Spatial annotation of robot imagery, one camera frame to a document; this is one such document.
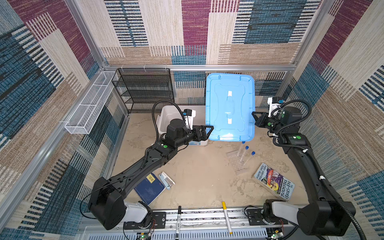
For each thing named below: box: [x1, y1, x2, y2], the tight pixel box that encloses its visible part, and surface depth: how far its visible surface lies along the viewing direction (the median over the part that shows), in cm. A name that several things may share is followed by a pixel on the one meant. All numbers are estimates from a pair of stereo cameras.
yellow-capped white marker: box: [221, 201, 233, 235], surface depth 76 cm
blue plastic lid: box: [206, 73, 256, 142], surface depth 76 cm
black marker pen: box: [175, 205, 184, 240], surface depth 73 cm
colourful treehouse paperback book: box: [251, 163, 296, 200], surface depth 85 cm
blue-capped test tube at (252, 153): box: [243, 151, 256, 167], surface depth 83 cm
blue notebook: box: [133, 172, 166, 206], surface depth 83 cm
